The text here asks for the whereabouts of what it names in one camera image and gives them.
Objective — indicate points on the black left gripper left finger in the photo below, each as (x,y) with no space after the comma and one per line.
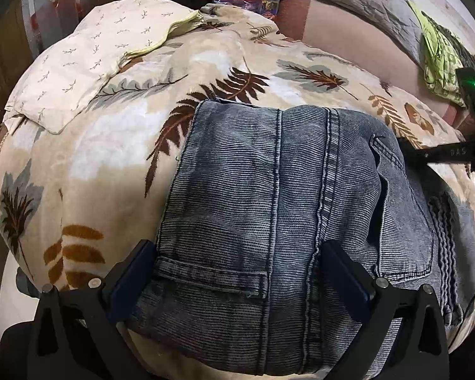
(74,334)

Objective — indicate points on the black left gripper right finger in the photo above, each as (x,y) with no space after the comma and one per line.
(419,350)

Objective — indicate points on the blue denim pants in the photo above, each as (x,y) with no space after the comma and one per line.
(239,284)

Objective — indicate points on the green patterned cloth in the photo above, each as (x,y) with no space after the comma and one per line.
(443,54)

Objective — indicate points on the cream leaf-print fleece blanket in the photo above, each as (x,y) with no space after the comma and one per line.
(76,203)

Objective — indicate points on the colourful small packet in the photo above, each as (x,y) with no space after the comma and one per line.
(266,8)

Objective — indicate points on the white patterned pillow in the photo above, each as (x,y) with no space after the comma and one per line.
(64,79)

